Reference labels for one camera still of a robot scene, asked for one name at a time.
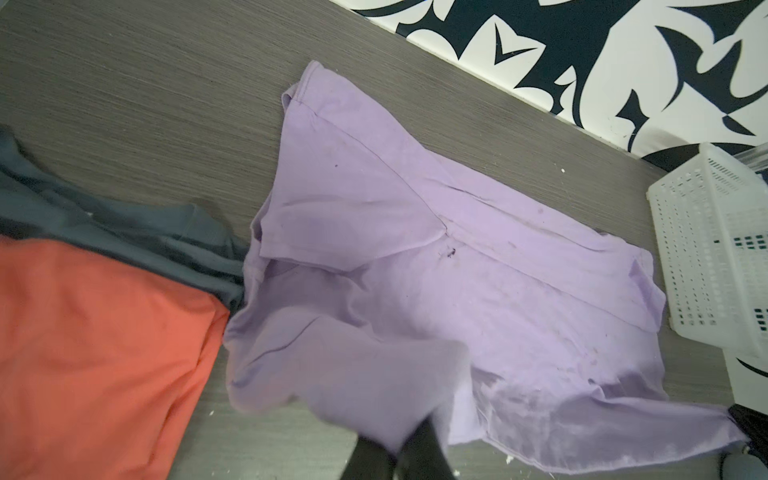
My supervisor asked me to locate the purple t-shirt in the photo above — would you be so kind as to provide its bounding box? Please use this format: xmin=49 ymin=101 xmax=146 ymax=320
xmin=224 ymin=61 xmax=744 ymax=474

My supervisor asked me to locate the blue round alarm clock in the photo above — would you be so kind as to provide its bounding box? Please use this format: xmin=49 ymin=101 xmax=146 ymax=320
xmin=719 ymin=453 xmax=768 ymax=480

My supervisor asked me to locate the grey folded t-shirt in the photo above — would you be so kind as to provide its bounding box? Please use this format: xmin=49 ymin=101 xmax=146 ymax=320
xmin=1 ymin=126 xmax=248 ymax=312

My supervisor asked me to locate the red folded t-shirt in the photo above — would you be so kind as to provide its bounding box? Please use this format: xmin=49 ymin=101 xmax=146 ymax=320
xmin=1 ymin=237 xmax=229 ymax=479

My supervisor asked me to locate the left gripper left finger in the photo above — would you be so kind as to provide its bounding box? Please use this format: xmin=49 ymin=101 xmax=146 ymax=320
xmin=340 ymin=436 xmax=396 ymax=480

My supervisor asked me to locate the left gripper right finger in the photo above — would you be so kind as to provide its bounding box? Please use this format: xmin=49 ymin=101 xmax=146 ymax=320
xmin=395 ymin=418 xmax=455 ymax=480

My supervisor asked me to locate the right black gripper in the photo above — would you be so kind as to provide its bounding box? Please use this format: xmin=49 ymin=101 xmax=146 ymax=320
xmin=728 ymin=404 xmax=768 ymax=450

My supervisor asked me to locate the white plastic basket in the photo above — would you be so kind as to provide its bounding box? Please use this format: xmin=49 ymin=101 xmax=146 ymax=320
xmin=647 ymin=144 xmax=767 ymax=357

